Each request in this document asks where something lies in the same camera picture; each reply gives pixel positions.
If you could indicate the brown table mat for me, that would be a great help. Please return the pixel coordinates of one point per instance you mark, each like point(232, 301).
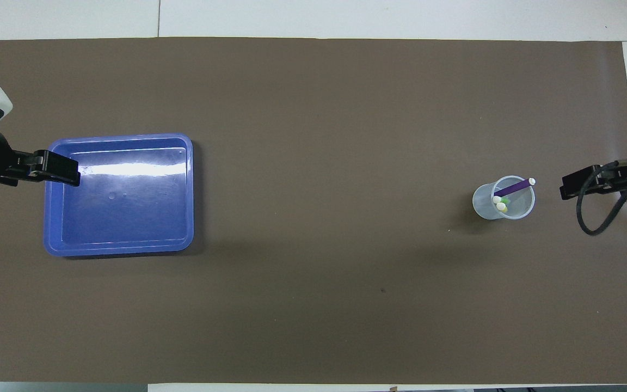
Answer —
point(313, 299)

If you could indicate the blue plastic tray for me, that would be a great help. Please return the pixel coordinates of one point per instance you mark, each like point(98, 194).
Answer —
point(128, 212)

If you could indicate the green marker pen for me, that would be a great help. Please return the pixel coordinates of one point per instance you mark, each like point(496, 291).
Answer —
point(505, 200)

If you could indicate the translucent plastic cup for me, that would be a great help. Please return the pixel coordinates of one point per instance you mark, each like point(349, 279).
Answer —
point(485, 204)

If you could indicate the purple marker pen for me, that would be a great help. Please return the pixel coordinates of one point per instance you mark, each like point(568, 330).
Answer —
point(515, 188)

